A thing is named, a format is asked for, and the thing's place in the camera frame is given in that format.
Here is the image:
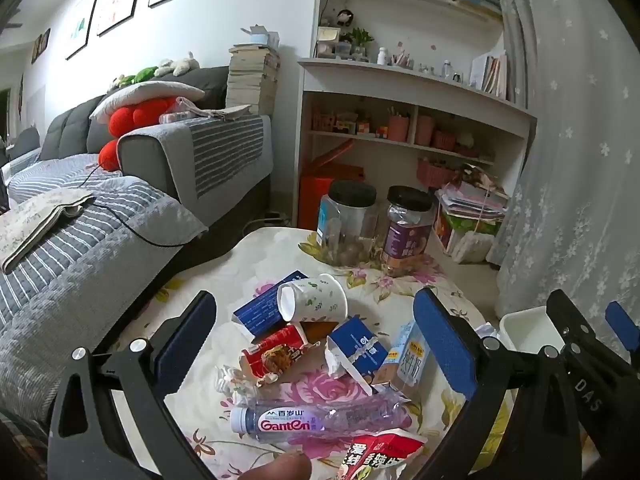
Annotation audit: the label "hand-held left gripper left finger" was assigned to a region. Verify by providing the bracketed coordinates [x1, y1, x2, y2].
[47, 290, 218, 480]

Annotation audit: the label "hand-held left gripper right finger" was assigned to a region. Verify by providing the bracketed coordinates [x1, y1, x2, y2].
[412, 287, 596, 480]

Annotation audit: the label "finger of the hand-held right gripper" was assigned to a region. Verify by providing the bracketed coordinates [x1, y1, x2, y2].
[604, 301, 640, 361]
[546, 289, 621, 441]

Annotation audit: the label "light blue milk carton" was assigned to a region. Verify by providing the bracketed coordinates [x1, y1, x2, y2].
[372, 321, 431, 388]

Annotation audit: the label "white plastic bin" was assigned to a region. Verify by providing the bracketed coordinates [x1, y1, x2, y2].
[499, 306, 566, 356]

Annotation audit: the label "white tissue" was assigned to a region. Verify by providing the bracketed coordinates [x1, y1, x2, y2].
[215, 365, 271, 406]

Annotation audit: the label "torn blue carton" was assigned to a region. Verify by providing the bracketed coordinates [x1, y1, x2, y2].
[324, 316, 391, 393]

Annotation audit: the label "red noodle packet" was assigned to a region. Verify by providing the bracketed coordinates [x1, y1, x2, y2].
[241, 323, 311, 378]

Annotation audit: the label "leaf print paper cup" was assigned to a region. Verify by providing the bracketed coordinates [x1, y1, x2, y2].
[276, 273, 349, 322]

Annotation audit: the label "red white snack bag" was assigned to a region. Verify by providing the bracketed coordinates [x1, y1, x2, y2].
[335, 428, 428, 480]

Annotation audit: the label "clear plastic water bottle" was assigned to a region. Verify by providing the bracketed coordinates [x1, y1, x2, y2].
[230, 391, 413, 443]

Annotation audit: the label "person's left hand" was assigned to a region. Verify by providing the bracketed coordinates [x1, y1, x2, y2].
[250, 450, 312, 480]

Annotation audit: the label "white plastic bag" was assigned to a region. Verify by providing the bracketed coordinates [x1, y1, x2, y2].
[452, 230, 496, 265]

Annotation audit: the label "purple label clear jar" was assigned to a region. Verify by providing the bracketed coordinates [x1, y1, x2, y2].
[381, 186, 435, 279]

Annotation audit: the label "striped grey blanket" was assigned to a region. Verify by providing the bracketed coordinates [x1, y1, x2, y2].
[0, 152, 208, 421]

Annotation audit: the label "floral tablecloth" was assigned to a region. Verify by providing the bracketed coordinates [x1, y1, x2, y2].
[95, 226, 501, 480]

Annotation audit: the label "pile of papers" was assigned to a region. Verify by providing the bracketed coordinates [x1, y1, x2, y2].
[435, 162, 511, 223]

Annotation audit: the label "blue label clear jar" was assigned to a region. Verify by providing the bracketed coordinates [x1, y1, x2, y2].
[317, 180, 379, 267]

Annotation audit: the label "white lace curtain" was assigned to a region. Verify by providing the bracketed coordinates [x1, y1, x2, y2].
[492, 0, 640, 321]

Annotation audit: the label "pink basket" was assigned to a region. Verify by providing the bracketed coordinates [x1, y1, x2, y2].
[417, 156, 461, 186]

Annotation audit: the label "red box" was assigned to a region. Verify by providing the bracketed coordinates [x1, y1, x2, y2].
[298, 162, 366, 231]

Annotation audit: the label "striped armrest cover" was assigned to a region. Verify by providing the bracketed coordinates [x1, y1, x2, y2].
[160, 114, 275, 200]

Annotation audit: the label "folded floral cloth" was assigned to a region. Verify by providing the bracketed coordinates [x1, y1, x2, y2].
[0, 190, 96, 275]

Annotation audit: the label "grey sofa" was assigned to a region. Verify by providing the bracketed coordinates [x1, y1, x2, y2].
[0, 65, 273, 431]

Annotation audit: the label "pink cup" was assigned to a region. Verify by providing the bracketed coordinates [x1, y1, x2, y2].
[415, 115, 437, 146]
[387, 112, 412, 143]

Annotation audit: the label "red plush toy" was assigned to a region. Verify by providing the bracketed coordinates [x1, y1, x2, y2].
[97, 96, 176, 170]

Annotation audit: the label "open paper booklet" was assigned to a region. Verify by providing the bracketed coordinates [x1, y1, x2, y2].
[192, 104, 252, 121]

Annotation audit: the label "white pillow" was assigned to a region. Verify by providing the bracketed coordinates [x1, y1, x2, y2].
[89, 81, 206, 123]

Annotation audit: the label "upright books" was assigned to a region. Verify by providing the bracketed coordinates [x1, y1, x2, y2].
[470, 50, 510, 101]

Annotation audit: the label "tall stack of books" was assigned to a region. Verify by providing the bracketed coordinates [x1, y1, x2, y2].
[226, 44, 281, 116]

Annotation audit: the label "green plush toy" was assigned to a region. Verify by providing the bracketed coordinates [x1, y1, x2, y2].
[112, 67, 160, 87]

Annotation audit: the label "white bookshelf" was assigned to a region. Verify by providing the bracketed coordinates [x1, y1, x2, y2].
[292, 0, 538, 231]

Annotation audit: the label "white plush toy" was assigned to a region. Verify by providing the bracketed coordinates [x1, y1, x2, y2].
[154, 51, 200, 77]

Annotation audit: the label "small white box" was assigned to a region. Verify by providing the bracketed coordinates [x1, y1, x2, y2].
[240, 25, 280, 51]

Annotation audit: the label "small potted plant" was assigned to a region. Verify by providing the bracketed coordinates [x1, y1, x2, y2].
[350, 27, 375, 56]

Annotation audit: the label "black cable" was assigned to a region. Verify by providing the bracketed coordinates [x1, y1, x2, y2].
[75, 160, 188, 248]

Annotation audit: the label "small dark picture frame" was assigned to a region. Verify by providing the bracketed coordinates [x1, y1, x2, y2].
[31, 27, 52, 64]

